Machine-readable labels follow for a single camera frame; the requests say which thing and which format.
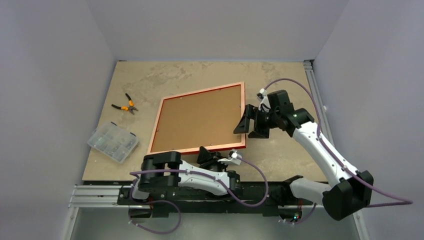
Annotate red wooden picture frame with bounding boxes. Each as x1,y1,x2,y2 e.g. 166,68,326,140
147,81,248,156

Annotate brown cardboard backing board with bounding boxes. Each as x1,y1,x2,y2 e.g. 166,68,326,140
150,85,243,153

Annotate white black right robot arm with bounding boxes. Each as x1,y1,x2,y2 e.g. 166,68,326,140
233,89,374,221

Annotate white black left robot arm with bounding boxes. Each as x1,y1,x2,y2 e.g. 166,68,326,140
129,146,242,205

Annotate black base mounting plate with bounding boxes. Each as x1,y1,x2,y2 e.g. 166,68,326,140
117,181,313,219

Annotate clear plastic parts box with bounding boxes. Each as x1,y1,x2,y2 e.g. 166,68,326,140
87,121,140,164

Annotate aluminium rail right side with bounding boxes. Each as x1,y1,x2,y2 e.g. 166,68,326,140
303,60,334,145

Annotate aluminium rail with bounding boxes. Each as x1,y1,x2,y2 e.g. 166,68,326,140
303,60,334,145
67,184,329,210

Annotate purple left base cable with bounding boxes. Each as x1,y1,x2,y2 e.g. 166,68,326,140
128,198,182,235

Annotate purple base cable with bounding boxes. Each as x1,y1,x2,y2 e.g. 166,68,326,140
278,202,317,226
128,198,182,235

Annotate orange handled pliers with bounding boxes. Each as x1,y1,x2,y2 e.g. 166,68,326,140
111,93,139,116

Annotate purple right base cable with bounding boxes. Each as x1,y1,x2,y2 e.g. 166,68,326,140
278,202,317,226

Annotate aluminium front rail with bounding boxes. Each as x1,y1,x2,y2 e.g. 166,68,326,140
67,184,329,210

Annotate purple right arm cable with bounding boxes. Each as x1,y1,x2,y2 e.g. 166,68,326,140
263,78,414,209

